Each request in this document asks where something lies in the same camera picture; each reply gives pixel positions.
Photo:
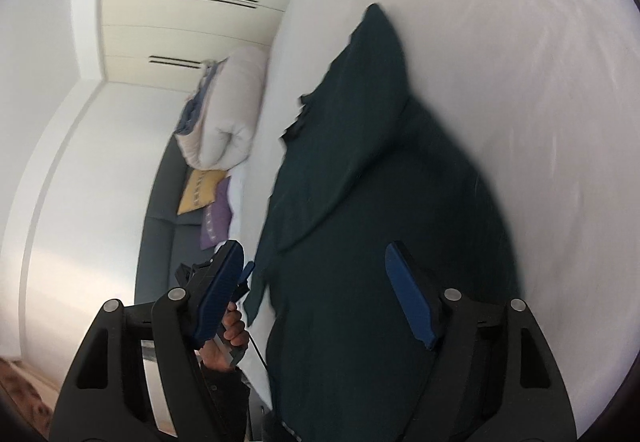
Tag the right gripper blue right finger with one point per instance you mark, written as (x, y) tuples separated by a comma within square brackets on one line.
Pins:
[(413, 302)]

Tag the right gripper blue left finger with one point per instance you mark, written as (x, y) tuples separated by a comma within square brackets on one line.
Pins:
[(215, 290)]

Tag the dark green knit sweater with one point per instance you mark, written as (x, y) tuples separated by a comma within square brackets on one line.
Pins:
[(365, 165)]

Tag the person's left hand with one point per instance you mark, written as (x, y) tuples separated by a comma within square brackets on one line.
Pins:
[(227, 339)]

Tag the dark grey upholstered headboard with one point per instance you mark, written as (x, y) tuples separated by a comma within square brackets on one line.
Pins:
[(169, 240)]

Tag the purple patterned cushion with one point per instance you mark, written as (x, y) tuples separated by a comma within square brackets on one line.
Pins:
[(217, 218)]

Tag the yellow patterned cushion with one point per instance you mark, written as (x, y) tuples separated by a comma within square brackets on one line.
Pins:
[(200, 190)]

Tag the rolled beige duvet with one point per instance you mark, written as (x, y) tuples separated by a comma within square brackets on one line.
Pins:
[(216, 126)]

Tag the white bed with sheet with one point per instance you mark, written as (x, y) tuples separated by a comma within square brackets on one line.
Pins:
[(544, 96)]

